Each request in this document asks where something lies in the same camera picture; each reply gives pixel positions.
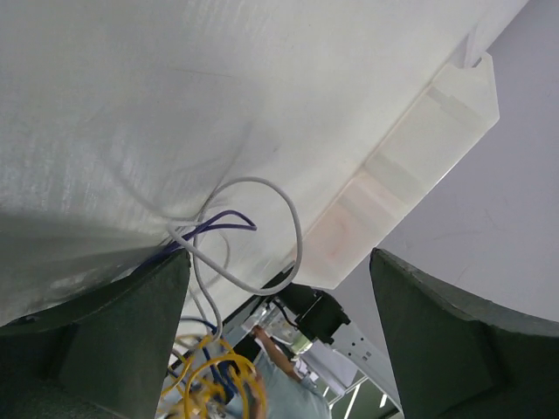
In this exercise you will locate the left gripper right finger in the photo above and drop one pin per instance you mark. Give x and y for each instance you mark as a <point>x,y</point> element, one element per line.
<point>457,355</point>

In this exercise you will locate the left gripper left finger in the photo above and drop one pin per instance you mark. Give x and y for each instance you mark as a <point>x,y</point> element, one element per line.
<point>103,354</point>

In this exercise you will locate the person in light shirt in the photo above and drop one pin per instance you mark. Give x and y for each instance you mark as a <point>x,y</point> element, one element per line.
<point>283,392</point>

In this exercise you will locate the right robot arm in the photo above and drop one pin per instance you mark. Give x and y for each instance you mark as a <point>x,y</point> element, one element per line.
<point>319,316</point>

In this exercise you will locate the white compartment tray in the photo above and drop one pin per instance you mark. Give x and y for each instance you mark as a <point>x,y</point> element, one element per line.
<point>442,125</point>

